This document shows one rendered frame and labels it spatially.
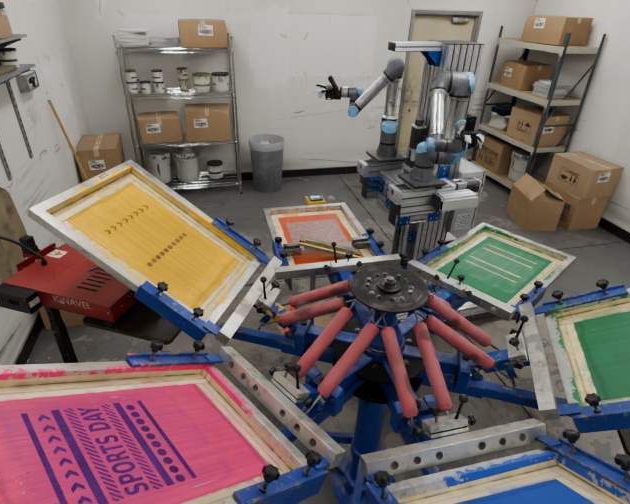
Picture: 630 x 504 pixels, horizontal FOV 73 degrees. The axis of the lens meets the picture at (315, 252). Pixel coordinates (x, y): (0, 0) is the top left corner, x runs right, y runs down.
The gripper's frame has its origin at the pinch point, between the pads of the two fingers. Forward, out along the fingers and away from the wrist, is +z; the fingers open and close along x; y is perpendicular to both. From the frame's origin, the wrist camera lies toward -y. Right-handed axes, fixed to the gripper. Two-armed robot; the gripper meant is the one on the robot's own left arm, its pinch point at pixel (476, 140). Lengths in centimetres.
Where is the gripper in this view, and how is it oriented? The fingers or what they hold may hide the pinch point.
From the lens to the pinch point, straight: 226.1
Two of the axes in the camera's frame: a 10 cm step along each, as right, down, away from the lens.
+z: -0.9, 5.1, -8.5
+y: 1.1, 8.6, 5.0
